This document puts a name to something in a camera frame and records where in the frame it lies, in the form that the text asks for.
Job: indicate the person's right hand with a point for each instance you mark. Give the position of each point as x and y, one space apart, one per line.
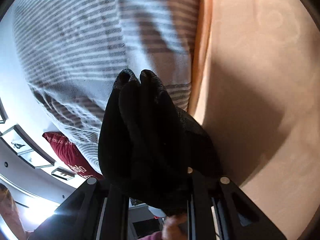
171 229

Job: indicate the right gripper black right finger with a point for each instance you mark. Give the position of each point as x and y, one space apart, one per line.
219 209

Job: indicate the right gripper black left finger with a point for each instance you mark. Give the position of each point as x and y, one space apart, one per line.
96 210

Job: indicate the white wall shelf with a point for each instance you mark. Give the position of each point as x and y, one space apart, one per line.
22 127

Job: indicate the black pants with blue trim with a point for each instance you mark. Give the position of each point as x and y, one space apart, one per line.
147 144

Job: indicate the red patterned cloth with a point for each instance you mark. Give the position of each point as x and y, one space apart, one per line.
69 154

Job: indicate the grey white striped blanket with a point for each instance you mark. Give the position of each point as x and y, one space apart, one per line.
71 52

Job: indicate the pink sleeve forearm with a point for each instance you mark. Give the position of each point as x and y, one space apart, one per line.
154 236

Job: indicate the peach bed sheet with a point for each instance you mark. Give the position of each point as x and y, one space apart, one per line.
256 93

